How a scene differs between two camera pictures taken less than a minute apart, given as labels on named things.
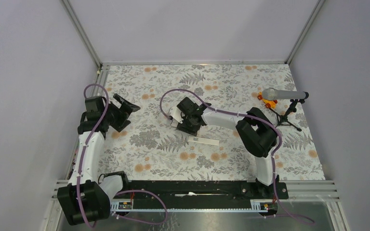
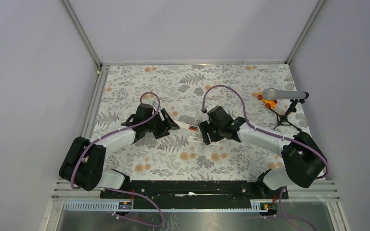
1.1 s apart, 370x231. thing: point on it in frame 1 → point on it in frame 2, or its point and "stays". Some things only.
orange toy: [268, 103] stays
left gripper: [126, 109] → [165, 125]
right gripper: [184, 127] → [205, 127]
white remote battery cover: [203, 140] stays
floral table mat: [209, 121] stays
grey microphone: [270, 94] stays
